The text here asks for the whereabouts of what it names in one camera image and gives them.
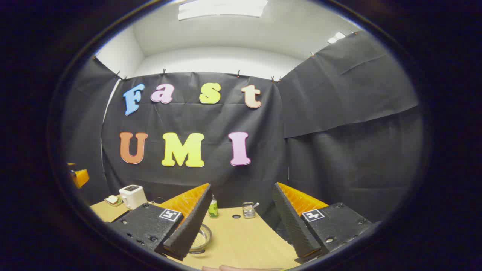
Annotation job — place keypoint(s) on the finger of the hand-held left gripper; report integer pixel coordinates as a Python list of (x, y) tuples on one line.
[(81, 177)]

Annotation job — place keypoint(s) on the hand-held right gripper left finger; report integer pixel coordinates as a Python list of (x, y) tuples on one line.
[(192, 229)]

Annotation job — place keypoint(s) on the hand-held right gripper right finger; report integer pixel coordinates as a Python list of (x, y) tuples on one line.
[(293, 226)]

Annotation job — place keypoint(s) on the green drink bottle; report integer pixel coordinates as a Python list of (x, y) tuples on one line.
[(213, 209)]

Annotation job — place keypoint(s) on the bread slice on small tray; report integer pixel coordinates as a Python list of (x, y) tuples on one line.
[(113, 200)]

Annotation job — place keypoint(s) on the white toaster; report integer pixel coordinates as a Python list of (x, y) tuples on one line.
[(132, 195)]

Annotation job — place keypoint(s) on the black backdrop cloth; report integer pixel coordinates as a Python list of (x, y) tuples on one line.
[(320, 113)]

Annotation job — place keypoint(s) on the small ceiling light panel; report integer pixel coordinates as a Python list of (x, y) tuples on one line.
[(336, 37)]

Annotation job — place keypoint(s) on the large ceiling light panel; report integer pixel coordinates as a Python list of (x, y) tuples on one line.
[(222, 8)]

